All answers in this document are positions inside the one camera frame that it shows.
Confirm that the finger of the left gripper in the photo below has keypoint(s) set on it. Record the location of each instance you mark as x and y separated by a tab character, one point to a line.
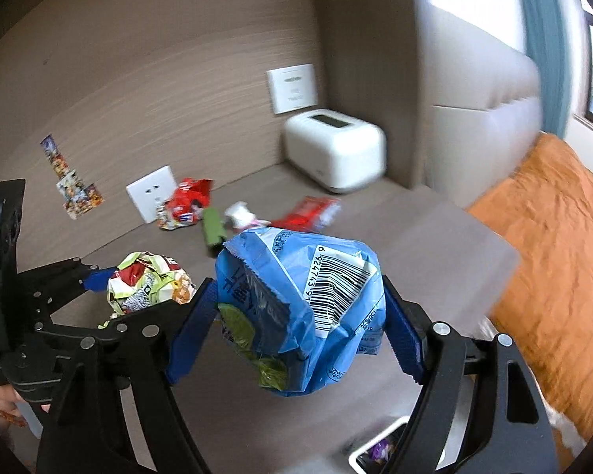
97	281

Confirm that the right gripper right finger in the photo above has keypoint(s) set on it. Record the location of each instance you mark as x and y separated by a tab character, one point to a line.
406	344

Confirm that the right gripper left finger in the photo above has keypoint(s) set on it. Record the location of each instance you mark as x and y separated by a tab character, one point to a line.
187	343

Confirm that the colourful wrapper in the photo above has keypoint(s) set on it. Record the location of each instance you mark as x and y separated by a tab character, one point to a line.
143	280

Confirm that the green tube wrapper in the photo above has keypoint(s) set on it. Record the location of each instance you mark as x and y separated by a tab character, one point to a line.
213	230

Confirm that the blue snack bag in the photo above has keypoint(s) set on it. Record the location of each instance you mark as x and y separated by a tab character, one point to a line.
299	306

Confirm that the red snack bag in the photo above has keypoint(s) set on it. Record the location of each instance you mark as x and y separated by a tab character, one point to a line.
186	205

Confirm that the pink white toothpaste tube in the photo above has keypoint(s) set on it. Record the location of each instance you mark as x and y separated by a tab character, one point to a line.
240	217

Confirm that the red cigarette carton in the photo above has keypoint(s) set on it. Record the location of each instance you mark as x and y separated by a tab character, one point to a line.
312	214

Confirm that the white trash bin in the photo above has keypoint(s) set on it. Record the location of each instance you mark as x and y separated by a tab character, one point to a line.
373	455

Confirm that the white toaster-like appliance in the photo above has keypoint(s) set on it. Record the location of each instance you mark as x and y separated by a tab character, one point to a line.
340	152

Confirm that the orange bed blanket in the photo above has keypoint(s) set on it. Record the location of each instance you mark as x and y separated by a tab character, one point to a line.
545	211

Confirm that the beige padded headboard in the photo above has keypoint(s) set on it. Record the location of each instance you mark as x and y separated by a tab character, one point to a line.
486	110

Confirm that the teal curtain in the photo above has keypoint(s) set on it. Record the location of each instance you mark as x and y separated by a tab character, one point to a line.
547	45

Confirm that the colourful wall stickers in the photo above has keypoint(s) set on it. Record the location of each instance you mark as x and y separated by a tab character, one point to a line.
79	197

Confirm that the white wall power socket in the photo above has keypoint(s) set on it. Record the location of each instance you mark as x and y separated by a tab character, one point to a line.
151	190

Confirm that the white wall switch plate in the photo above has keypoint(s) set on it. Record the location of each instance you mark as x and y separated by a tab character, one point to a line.
292	88

